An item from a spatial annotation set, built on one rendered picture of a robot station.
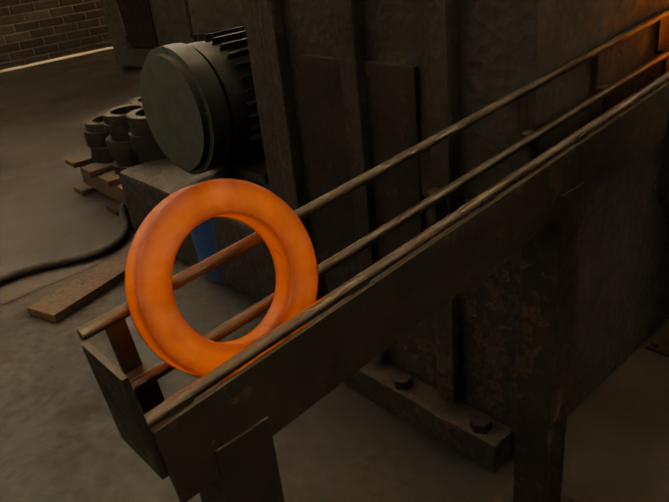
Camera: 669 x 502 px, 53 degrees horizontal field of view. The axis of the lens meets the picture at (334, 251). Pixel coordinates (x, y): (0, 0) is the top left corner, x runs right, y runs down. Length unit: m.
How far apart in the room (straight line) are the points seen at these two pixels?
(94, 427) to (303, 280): 1.05
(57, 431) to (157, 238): 1.11
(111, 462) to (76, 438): 0.13
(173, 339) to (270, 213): 0.15
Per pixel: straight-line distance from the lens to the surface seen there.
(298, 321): 0.61
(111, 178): 2.71
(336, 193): 0.72
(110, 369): 0.55
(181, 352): 0.59
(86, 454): 1.56
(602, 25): 1.16
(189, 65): 1.92
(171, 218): 0.59
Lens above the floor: 0.97
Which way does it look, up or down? 27 degrees down
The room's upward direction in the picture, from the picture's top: 6 degrees counter-clockwise
